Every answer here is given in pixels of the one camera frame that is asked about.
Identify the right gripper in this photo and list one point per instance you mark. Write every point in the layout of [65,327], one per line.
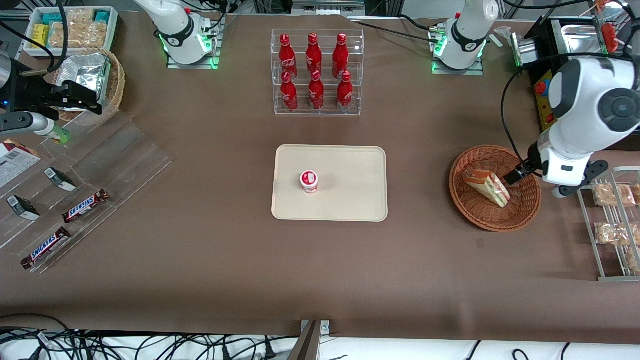
[31,93]

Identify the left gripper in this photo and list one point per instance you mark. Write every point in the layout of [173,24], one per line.
[531,163]

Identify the triangle sandwich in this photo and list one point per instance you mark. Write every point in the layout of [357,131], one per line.
[487,189]

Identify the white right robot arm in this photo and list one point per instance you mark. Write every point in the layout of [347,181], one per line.
[175,27]

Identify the light wicker basket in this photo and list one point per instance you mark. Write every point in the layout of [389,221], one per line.
[117,85]

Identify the brown wicker basket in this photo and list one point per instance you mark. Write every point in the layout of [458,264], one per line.
[492,217]

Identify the steel tray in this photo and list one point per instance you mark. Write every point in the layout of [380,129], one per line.
[580,37]

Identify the beige plastic tray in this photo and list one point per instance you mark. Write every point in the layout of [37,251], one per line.
[345,200]

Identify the silver foil pouch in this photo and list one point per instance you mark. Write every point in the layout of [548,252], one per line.
[87,70]

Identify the green white capped bottle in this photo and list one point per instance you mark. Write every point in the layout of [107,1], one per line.
[61,135]

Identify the clear bag of crackers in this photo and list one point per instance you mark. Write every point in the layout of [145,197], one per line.
[79,19]
[60,36]
[92,36]

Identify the black box with yellow panel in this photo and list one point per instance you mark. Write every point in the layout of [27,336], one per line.
[545,107]

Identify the white plastic bin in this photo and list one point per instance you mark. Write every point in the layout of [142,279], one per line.
[112,30]

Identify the clear acrylic stepped stand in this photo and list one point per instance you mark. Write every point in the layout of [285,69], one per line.
[125,160]

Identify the yellow snack box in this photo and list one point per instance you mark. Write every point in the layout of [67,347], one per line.
[40,36]

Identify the teal snack box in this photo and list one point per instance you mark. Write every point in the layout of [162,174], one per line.
[51,19]
[102,16]

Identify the small dark snack box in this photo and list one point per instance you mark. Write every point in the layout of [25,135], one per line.
[22,208]
[61,179]

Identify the clear bag of pastry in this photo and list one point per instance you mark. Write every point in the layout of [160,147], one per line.
[634,261]
[612,195]
[612,233]

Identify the red white carton package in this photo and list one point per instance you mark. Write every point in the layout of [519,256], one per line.
[15,162]

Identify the Snickers chocolate bar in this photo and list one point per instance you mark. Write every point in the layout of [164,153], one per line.
[85,206]
[46,248]

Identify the small silver metal box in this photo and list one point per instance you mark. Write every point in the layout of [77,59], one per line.
[522,50]

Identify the red cola bottle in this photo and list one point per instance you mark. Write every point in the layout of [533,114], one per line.
[289,95]
[316,94]
[287,52]
[340,52]
[344,95]
[313,52]

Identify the clear acrylic bottle rack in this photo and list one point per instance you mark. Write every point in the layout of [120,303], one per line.
[327,112]

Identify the red white yogurt cup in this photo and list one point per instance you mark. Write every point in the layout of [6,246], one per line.
[309,181]

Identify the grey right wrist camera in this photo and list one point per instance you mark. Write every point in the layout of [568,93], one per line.
[30,123]

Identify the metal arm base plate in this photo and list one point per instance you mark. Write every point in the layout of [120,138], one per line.
[457,71]
[215,55]

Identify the metal mounting bracket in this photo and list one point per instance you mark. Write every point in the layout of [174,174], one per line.
[310,342]

